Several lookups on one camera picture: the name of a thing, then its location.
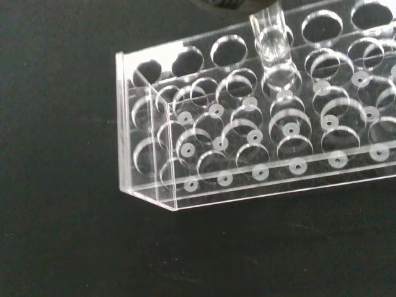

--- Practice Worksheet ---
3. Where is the clear acrylic test tube rack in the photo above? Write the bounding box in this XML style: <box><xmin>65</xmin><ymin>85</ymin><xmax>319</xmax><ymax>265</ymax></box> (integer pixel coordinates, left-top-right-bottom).
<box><xmin>114</xmin><ymin>0</ymin><xmax>396</xmax><ymax>212</ymax></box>

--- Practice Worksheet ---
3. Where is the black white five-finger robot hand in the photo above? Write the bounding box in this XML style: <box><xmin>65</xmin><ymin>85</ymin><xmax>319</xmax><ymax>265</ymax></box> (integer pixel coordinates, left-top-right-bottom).
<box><xmin>190</xmin><ymin>0</ymin><xmax>249</xmax><ymax>12</ymax></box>

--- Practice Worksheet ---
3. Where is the black bench cloth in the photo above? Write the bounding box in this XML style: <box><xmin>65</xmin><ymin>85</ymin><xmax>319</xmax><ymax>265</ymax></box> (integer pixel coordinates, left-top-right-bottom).
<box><xmin>0</xmin><ymin>0</ymin><xmax>396</xmax><ymax>297</ymax></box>

